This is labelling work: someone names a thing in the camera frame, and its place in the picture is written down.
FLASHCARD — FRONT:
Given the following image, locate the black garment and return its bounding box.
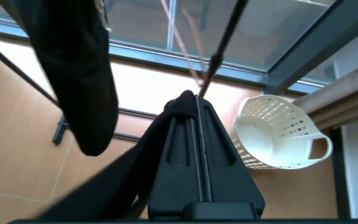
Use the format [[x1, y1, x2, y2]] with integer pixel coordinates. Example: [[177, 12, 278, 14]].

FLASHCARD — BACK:
[[39, 90, 198, 220], [0, 0, 119, 157]]

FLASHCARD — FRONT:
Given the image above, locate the window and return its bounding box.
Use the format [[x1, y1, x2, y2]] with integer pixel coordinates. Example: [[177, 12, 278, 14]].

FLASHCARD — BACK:
[[0, 0, 358, 96]]

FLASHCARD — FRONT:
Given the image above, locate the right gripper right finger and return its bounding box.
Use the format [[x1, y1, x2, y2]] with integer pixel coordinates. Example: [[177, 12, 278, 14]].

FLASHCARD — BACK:
[[196, 95, 266, 218]]

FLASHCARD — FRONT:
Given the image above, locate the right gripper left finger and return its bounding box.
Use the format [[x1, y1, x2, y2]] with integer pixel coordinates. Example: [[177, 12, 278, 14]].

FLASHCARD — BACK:
[[147, 116, 203, 218]]

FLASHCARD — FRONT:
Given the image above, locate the beige curtain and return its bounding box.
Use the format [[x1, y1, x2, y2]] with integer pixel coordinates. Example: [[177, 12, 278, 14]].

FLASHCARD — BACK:
[[293, 57, 358, 131]]

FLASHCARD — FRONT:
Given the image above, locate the black clothes rack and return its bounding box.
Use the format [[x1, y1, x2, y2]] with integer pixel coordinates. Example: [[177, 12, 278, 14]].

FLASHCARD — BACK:
[[0, 0, 250, 146]]

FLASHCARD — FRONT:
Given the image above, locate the white laundry basket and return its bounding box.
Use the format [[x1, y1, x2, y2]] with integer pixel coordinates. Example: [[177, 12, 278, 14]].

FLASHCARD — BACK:
[[229, 95, 334, 170]]

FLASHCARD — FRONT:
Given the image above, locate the pink clothes hanger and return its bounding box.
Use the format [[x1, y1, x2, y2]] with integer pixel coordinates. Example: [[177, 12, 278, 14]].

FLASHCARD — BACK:
[[159, 0, 210, 87]]

